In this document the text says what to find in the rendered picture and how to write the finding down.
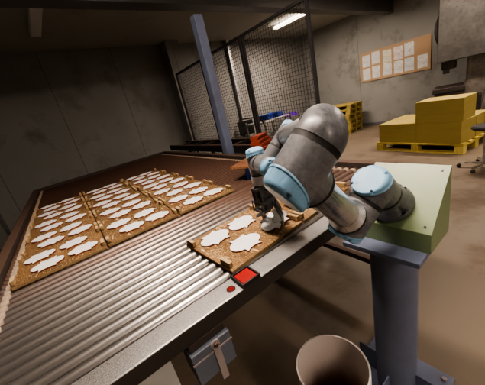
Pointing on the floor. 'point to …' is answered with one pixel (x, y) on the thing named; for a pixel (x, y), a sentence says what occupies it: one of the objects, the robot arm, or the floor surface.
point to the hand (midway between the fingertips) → (274, 221)
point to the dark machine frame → (213, 145)
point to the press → (470, 50)
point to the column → (396, 316)
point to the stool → (483, 145)
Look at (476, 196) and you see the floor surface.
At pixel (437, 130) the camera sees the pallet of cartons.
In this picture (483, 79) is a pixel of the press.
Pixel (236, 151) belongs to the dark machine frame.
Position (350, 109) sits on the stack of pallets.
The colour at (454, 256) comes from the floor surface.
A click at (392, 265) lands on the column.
